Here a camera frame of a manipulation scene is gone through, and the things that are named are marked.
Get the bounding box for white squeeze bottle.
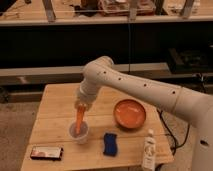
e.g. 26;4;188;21
142;129;156;171

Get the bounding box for white ceramic cup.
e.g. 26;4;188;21
69;121;89;145

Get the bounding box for orange bowl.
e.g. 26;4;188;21
113;99;146;129

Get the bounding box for long wooden shelf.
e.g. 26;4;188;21
0;0;213;26

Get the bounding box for orange pepper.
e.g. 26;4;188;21
75;106;86;134

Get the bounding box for black cable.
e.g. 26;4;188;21
156;108;191;156

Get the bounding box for blue sponge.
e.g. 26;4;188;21
103;133;118;157

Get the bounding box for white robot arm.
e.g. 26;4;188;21
76;56;213;171

